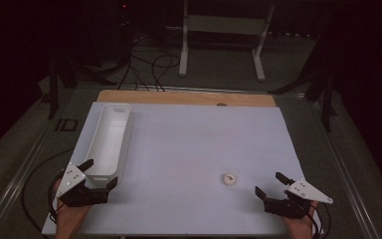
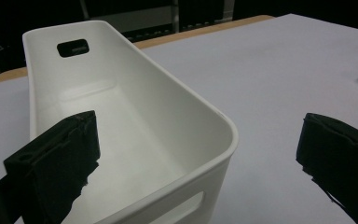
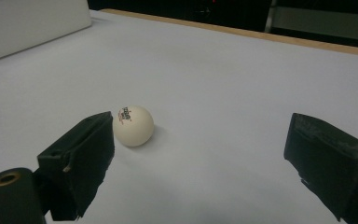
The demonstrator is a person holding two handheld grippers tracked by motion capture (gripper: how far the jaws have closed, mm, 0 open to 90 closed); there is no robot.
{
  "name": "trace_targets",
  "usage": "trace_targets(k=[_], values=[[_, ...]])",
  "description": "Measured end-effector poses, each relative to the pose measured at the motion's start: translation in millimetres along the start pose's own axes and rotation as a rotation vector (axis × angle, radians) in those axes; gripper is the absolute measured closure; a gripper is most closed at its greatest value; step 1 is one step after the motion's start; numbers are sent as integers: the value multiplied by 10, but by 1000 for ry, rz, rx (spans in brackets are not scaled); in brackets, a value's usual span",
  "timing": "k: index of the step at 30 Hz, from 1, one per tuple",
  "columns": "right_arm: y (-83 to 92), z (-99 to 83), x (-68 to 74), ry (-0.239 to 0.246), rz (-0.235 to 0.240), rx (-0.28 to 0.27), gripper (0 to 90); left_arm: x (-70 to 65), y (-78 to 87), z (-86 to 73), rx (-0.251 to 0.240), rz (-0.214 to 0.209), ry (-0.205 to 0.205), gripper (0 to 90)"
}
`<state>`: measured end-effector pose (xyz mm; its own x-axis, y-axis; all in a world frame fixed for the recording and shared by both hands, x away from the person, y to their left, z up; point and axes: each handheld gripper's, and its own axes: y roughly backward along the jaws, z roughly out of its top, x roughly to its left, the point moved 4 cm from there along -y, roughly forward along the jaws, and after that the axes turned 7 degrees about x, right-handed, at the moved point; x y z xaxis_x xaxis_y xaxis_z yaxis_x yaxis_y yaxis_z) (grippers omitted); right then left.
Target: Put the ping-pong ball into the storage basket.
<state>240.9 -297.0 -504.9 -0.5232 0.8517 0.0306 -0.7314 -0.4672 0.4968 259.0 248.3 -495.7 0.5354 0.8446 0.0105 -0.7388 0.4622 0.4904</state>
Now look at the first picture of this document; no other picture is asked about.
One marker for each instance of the white plastic bin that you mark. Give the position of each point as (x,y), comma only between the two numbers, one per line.
(107,146)

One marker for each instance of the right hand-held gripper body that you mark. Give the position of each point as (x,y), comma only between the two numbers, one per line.
(298,195)

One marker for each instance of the white metal stand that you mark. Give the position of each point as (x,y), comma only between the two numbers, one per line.
(225,25)

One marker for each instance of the small white ball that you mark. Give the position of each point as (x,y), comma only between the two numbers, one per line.
(229,179)

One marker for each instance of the black rectangular floor frame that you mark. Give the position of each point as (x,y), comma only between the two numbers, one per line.
(67,125)

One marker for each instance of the black tripod stand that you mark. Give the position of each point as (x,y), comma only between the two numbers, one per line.
(326,106)
(53,93)

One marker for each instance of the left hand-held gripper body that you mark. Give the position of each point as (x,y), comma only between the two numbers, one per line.
(79,195)

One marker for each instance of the person's right hand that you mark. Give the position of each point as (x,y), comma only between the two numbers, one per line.
(300,224)

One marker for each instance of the person's left hand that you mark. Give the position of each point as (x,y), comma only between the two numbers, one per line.
(71,214)

